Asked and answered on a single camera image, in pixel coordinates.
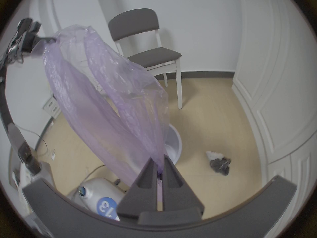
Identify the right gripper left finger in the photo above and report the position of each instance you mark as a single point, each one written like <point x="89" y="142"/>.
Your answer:
<point x="143" y="192"/>

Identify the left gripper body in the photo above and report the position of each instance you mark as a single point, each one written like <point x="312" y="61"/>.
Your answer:
<point x="28" y="42"/>

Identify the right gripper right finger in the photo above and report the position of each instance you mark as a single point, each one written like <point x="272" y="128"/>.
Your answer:
<point x="178" y="192"/>

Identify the dark wrapper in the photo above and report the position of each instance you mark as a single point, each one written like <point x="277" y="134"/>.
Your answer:
<point x="220" y="166"/>

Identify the purple plastic bag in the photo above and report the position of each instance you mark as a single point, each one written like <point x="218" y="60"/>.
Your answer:
<point x="99" y="95"/>

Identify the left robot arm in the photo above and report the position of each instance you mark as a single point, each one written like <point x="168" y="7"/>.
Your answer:
<point x="24" y="155"/>

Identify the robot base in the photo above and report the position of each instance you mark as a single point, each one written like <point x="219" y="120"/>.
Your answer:
<point x="99" y="190"/>

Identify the white trash bin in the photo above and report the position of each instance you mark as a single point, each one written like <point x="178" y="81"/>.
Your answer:
<point x="177" y="142"/>

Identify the white chair grey seat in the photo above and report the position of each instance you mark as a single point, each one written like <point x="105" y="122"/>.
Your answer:
<point x="133" y="23"/>

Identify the white wall socket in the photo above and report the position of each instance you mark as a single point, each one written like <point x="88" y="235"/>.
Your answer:
<point x="50" y="105"/>

